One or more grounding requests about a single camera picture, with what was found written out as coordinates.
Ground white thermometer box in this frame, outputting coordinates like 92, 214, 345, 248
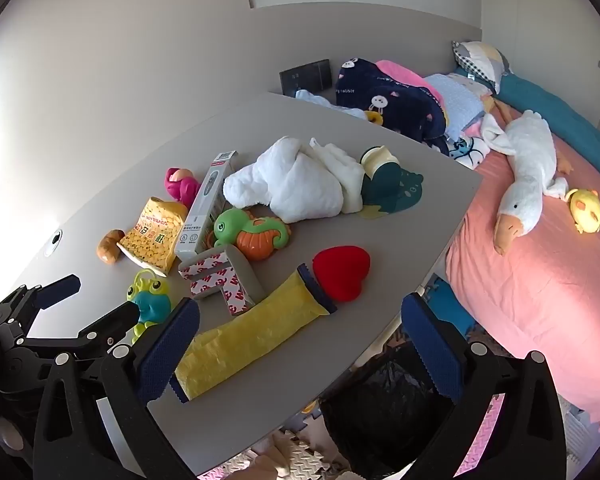
174, 150, 239, 256

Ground grey double-sided tape strip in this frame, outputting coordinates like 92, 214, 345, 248
220, 250, 269, 317
178, 249, 238, 302

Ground cream plush cloth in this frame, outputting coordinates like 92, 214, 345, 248
310, 137, 366, 213

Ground light blue pillow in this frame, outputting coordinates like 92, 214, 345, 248
425, 72, 486, 141

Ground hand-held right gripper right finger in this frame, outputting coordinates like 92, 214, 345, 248
395, 293, 568, 480

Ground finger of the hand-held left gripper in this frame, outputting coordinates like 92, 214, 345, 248
0, 274, 82, 346
22, 303, 142, 361

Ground white printed cloth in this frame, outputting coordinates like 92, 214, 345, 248
450, 135, 491, 171

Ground red heart box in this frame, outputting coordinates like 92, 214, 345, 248
312, 245, 371, 303

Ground pink blanket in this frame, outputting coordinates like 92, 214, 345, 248
375, 60, 448, 111

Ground green frog toy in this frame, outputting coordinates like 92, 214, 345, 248
125, 269, 172, 338

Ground green orange seahorse toy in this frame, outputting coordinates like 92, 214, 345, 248
213, 208, 293, 262

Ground pink bed sheet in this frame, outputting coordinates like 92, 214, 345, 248
445, 105, 600, 431

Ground teal dinosaur cup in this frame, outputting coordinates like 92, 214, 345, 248
359, 145, 425, 218

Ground brown bread toy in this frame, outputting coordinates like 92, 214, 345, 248
96, 229, 126, 265

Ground white goose plush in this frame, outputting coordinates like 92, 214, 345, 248
481, 109, 573, 256

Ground checkered patchwork pillow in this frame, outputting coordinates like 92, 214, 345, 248
451, 41, 512, 95

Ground black trash bag bin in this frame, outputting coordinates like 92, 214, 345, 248
319, 345, 461, 472

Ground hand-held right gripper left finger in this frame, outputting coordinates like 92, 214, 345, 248
32, 297, 201, 480

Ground yellow chick plush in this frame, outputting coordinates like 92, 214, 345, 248
566, 188, 600, 235

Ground white folded towel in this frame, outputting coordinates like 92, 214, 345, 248
222, 136, 346, 224

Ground yellow printed paper cup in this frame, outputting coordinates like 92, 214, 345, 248
116, 196, 189, 278

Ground navy rabbit print blanket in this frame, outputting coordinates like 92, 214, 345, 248
334, 57, 451, 153

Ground puzzle foam floor mat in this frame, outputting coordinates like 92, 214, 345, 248
195, 275, 600, 480

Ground teal blanket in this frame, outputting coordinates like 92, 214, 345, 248
495, 72, 600, 183

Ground pink doll toy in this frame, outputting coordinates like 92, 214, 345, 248
165, 166, 201, 202

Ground light blue cloth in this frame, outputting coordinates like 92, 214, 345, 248
295, 89, 371, 121

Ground yellow padded pouch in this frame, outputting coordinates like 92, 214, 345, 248
174, 262, 337, 402

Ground black wall switch panel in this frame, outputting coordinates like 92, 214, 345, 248
279, 58, 332, 97

